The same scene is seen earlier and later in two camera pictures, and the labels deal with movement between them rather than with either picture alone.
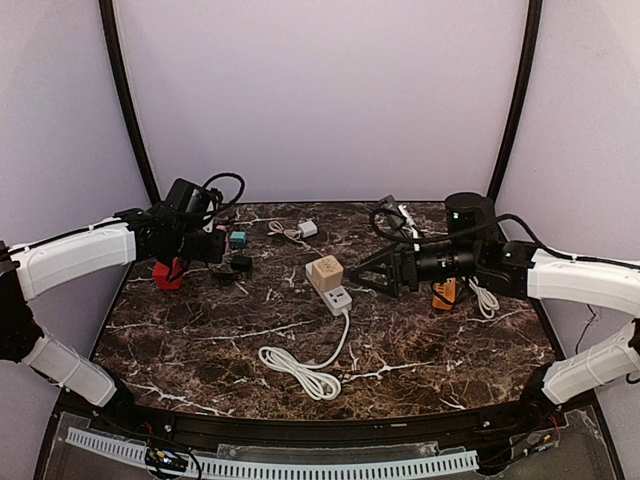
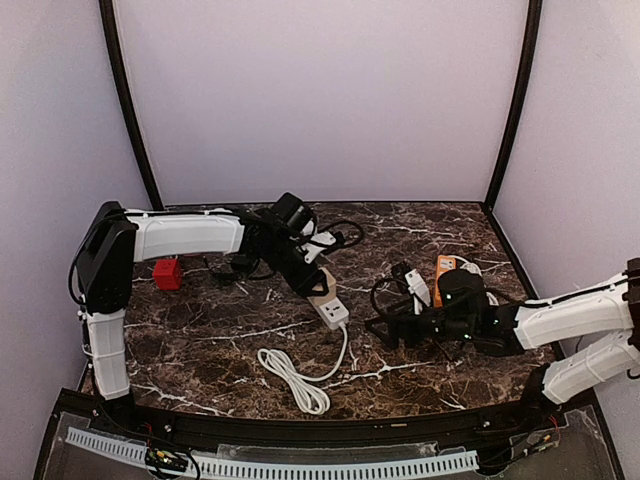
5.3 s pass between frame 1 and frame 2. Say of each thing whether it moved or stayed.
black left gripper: moved
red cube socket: stayed
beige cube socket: moved
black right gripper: moved
